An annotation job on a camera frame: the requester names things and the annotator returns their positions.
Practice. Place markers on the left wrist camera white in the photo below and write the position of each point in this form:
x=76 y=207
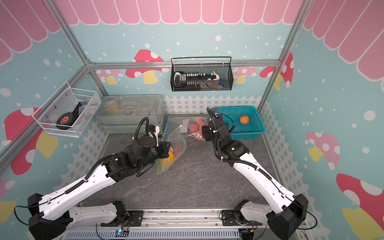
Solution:
x=154 y=131

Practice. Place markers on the clear blue zip-top bag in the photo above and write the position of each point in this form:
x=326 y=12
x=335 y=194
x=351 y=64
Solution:
x=185 y=120

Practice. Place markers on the small green circuit board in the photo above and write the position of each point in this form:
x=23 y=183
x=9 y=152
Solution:
x=121 y=233

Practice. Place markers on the teal plastic basket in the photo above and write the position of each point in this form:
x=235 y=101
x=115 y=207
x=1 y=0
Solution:
x=231 y=116

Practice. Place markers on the large pink peach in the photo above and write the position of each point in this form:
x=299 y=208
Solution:
x=193 y=128

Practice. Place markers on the black tape roll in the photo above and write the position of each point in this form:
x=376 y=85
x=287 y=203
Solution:
x=66 y=121

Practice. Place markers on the red orange peach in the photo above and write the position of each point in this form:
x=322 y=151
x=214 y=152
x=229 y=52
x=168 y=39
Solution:
x=244 y=120

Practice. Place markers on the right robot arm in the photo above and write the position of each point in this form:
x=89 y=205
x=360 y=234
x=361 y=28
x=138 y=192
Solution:
x=285 y=212

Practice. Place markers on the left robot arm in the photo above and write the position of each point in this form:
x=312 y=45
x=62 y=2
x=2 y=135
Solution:
x=55 y=213

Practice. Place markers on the pink peach front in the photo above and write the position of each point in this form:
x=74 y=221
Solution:
x=177 y=150

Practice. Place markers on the green zipper bag with coasters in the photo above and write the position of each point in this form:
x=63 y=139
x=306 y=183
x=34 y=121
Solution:
x=176 y=138

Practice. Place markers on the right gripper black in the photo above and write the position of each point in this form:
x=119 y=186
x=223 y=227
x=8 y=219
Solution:
x=206 y=132

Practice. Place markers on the black wire mesh basket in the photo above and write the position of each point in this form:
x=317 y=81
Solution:
x=221 y=65

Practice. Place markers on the clear acrylic wall bin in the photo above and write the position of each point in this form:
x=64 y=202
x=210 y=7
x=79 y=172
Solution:
x=63 y=101

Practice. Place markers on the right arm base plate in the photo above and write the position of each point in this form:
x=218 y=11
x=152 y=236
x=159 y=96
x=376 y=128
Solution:
x=234 y=218

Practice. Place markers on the translucent green storage box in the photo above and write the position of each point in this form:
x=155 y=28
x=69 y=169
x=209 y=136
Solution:
x=122 y=114

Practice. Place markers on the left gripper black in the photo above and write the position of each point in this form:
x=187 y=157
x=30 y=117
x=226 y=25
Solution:
x=164 y=148

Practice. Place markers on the white black items in basket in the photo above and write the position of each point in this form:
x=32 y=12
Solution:
x=195 y=81

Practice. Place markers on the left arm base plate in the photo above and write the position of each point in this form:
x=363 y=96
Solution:
x=132 y=218

